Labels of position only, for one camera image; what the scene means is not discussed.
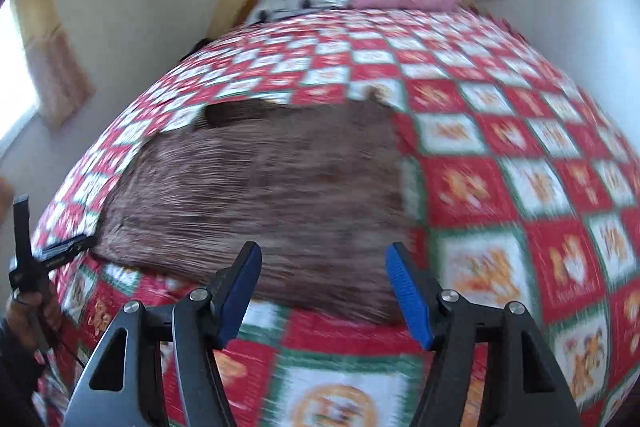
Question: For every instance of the brown knitted sun-pattern sweater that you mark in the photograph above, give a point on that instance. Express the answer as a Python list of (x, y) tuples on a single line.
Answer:
[(260, 197)]

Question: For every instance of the yellow sheer curtain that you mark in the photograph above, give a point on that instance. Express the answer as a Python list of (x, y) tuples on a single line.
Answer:
[(50, 52)]

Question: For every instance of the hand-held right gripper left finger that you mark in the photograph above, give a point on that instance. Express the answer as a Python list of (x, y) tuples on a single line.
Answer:
[(242, 292)]

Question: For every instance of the dark cloth beside bed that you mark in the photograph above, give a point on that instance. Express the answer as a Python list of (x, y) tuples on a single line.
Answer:
[(195, 48)]

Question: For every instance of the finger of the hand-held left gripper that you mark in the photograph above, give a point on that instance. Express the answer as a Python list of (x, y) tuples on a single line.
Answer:
[(65, 252), (21, 232)]

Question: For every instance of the person's left forearm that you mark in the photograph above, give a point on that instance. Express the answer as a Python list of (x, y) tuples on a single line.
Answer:
[(15, 382)]

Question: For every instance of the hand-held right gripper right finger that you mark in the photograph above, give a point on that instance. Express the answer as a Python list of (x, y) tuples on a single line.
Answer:
[(407, 297)]

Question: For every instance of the person's left hand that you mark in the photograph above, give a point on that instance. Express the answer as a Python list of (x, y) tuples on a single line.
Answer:
[(19, 324)]

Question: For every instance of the red checkered printed quilt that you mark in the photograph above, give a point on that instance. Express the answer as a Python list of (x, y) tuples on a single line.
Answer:
[(500, 187)]

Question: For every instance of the large side window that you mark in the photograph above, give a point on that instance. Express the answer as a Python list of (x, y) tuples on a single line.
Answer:
[(15, 77)]

